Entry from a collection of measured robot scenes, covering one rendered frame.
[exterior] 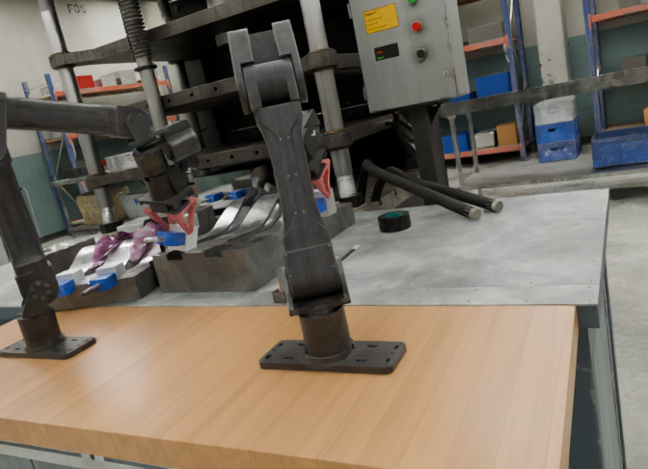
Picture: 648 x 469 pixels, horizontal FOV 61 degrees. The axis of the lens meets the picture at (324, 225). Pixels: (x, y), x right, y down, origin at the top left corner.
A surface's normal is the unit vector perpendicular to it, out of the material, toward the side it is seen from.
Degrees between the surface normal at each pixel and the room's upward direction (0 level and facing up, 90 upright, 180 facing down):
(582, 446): 90
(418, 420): 0
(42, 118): 94
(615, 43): 90
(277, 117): 75
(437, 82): 90
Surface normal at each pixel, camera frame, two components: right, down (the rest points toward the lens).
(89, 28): 0.84, -0.06
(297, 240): 0.03, -0.05
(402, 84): -0.46, 0.28
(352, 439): -0.20, -0.96
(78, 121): 0.48, 0.14
